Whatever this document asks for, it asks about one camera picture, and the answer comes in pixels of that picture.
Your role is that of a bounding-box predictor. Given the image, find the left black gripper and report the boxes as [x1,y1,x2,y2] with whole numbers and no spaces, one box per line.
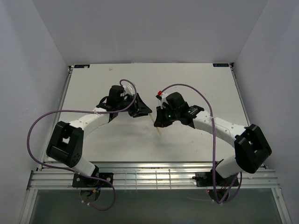
[117,93,152,118]

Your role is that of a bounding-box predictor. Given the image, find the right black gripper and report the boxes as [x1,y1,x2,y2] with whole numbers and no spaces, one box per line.
[154,104,179,128]

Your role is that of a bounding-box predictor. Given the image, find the yellow highlighter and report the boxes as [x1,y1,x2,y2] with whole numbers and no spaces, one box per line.
[149,113,162,136]

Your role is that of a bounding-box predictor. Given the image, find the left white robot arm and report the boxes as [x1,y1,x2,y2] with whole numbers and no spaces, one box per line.
[46,84,152,187]

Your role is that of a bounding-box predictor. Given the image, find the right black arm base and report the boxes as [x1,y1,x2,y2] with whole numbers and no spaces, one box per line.
[192,171,241,188]

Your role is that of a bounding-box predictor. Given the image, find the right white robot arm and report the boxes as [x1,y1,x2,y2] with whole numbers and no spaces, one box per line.
[154,91,272,185]

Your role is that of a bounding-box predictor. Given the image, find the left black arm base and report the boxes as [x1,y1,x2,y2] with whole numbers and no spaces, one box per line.
[72,173,114,189]

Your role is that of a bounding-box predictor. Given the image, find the left blue corner label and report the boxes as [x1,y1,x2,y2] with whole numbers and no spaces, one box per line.
[74,64,90,69]

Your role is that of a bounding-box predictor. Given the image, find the blue corner label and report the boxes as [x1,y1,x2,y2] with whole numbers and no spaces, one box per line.
[213,63,229,67]
[74,64,90,69]

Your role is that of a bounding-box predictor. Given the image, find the right blue corner label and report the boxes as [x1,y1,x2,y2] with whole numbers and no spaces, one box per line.
[213,63,229,67]

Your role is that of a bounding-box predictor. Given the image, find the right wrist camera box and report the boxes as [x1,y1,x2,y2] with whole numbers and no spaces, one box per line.
[159,92,169,109]

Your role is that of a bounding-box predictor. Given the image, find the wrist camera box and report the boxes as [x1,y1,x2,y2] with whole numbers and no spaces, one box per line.
[123,84,135,96]
[159,92,169,109]

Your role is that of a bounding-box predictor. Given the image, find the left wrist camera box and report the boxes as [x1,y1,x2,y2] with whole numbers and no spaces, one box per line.
[123,84,135,96]

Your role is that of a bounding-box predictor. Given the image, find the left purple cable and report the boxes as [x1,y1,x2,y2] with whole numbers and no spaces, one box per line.
[27,79,137,211]

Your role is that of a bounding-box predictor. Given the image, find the purple cable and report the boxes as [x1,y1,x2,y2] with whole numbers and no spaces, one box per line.
[27,79,137,211]
[157,84,242,204]

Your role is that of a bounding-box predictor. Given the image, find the white wire guard grid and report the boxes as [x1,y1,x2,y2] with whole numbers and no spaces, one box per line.
[123,170,172,190]

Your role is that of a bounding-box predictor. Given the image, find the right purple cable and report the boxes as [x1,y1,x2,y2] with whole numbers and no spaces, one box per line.
[157,84,242,204]

